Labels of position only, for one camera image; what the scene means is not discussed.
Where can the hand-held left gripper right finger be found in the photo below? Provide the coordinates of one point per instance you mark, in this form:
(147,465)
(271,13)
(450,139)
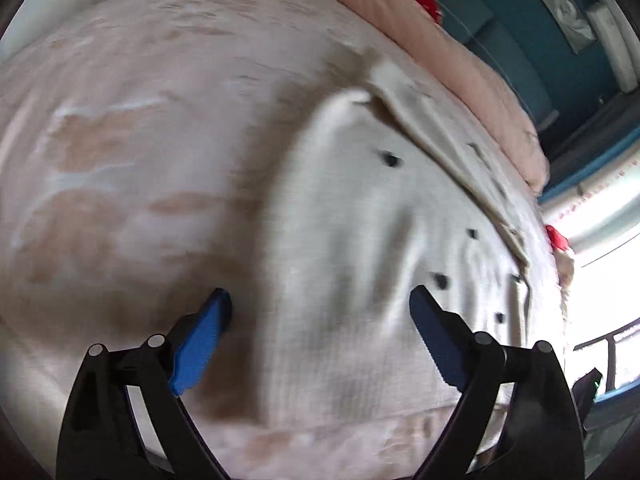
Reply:
(440,340)

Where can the pink duvet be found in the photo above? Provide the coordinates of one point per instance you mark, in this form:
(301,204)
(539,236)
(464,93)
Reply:
(450,60)

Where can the cream knit cardigan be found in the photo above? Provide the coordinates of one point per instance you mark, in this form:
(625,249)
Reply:
(350,260)

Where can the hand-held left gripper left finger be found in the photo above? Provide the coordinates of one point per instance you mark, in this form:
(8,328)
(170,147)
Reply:
(200,345)

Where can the pink floral butterfly blanket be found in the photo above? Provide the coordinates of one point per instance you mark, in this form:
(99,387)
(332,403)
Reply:
(125,160)

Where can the cream crumpled cloth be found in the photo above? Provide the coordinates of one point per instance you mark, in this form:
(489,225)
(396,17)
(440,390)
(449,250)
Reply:
(567,280)

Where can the black window railing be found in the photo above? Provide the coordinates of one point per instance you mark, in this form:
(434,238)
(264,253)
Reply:
(611,345)

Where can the small red cloth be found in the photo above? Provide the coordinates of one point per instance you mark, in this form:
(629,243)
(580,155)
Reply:
(556,237)

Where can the teal upholstered headboard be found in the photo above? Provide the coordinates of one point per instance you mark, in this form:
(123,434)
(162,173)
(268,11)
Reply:
(500,25)

